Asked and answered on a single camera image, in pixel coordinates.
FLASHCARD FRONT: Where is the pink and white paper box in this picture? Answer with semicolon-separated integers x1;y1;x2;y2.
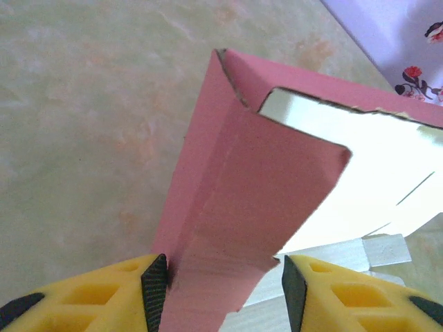
150;48;443;332

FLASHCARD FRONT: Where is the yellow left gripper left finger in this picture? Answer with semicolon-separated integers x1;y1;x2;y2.
0;253;170;332

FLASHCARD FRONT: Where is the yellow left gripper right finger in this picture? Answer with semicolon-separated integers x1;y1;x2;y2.
282;255;443;332

